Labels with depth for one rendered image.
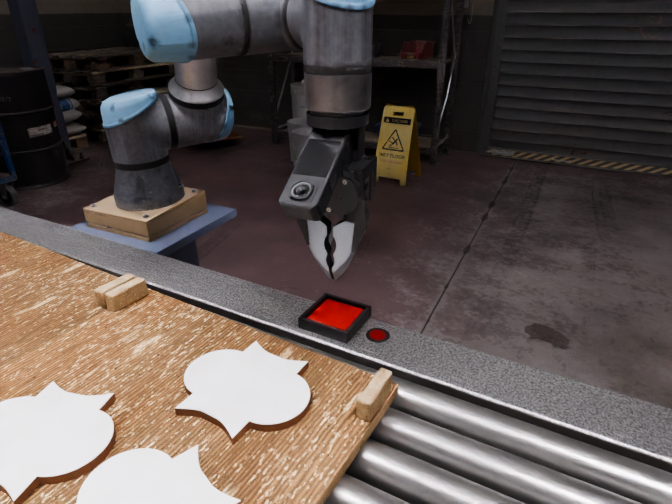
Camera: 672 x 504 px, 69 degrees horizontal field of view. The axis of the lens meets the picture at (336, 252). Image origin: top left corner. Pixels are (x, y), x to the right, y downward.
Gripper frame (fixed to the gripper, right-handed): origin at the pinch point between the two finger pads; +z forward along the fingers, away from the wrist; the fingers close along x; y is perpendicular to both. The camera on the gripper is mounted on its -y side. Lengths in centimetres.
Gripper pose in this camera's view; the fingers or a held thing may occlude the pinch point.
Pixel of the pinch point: (331, 272)
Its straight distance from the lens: 63.2
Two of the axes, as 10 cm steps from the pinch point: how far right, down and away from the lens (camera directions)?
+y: 3.5, -4.2, 8.4
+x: -9.4, -1.6, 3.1
